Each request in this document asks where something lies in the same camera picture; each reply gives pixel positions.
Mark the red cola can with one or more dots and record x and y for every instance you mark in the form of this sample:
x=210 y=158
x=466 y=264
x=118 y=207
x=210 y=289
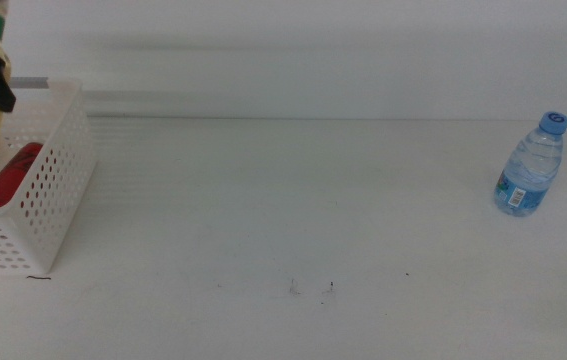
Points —
x=8 y=177

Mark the clear water bottle blue cap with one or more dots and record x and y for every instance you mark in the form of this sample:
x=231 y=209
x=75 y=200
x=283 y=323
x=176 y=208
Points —
x=532 y=165

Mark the white perforated plastic basket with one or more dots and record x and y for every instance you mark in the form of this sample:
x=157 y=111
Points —
x=63 y=165

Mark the small dark thread scrap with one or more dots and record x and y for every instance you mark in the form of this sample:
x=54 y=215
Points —
x=38 y=277

